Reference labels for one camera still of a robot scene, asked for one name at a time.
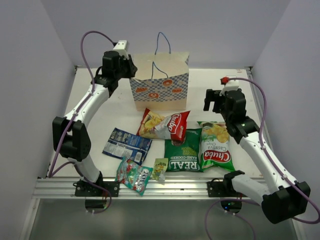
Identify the aluminium mounting rail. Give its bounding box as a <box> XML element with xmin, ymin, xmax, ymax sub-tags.
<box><xmin>31</xmin><ymin>176</ymin><xmax>268</xmax><ymax>200</ymax></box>

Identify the blue snack packet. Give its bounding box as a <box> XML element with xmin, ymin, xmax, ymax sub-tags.
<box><xmin>102</xmin><ymin>128</ymin><xmax>152</xmax><ymax>166</ymax></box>

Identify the green Chuba cassava chips bag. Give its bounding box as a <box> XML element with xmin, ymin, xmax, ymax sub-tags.
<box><xmin>197</xmin><ymin>121</ymin><xmax>235</xmax><ymax>172</ymax></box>

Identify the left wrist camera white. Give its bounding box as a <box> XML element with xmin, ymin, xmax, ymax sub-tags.
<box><xmin>112</xmin><ymin>40</ymin><xmax>129</xmax><ymax>59</ymax></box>

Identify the checkered paper bag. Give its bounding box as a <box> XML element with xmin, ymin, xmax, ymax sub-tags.
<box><xmin>129</xmin><ymin>32</ymin><xmax>190</xmax><ymax>111</ymax></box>

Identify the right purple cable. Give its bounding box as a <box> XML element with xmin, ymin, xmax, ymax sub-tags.
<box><xmin>204</xmin><ymin>76</ymin><xmax>320</xmax><ymax>240</ymax></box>

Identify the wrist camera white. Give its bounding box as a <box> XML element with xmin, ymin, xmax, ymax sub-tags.
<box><xmin>220</xmin><ymin>76</ymin><xmax>239</xmax><ymax>96</ymax></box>
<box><xmin>112</xmin><ymin>40</ymin><xmax>129</xmax><ymax>59</ymax></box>

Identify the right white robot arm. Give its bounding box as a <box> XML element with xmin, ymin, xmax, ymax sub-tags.
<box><xmin>203</xmin><ymin>89</ymin><xmax>311</xmax><ymax>224</ymax></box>

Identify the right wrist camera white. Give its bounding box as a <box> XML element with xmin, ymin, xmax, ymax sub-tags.
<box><xmin>220</xmin><ymin>76</ymin><xmax>239</xmax><ymax>96</ymax></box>

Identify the Fox's candy packet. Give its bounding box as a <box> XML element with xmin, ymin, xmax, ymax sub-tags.
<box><xmin>115</xmin><ymin>157</ymin><xmax>153</xmax><ymax>196</ymax></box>

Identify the red Chuba chips bag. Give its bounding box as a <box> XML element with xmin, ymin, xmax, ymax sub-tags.
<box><xmin>136</xmin><ymin>108</ymin><xmax>190</xmax><ymax>146</ymax></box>

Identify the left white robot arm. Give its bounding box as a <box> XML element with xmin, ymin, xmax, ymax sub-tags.
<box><xmin>52</xmin><ymin>49</ymin><xmax>137</xmax><ymax>197</ymax></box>

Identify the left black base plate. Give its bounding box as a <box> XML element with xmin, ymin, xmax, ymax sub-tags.
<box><xmin>72</xmin><ymin>180</ymin><xmax>120</xmax><ymax>197</ymax></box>

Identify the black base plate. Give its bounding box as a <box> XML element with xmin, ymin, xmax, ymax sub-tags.
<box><xmin>72</xmin><ymin>180</ymin><xmax>120</xmax><ymax>197</ymax></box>
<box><xmin>206</xmin><ymin>178</ymin><xmax>246</xmax><ymax>198</ymax></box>

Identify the green Real chips bag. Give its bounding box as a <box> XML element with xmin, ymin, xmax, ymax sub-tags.
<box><xmin>164</xmin><ymin>128</ymin><xmax>203</xmax><ymax>172</ymax></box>

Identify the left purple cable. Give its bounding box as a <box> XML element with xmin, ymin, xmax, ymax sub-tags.
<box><xmin>47</xmin><ymin>30</ymin><xmax>117</xmax><ymax>215</ymax></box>

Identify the purple cable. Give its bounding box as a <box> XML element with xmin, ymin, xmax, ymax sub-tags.
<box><xmin>47</xmin><ymin>30</ymin><xmax>117</xmax><ymax>215</ymax></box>
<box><xmin>204</xmin><ymin>76</ymin><xmax>320</xmax><ymax>240</ymax></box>

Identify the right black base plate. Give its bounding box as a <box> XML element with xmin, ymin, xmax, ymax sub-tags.
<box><xmin>206</xmin><ymin>178</ymin><xmax>246</xmax><ymax>198</ymax></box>

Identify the small yellow-green candy packet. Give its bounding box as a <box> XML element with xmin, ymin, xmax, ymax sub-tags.
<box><xmin>151</xmin><ymin>158</ymin><xmax>169</xmax><ymax>181</ymax></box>

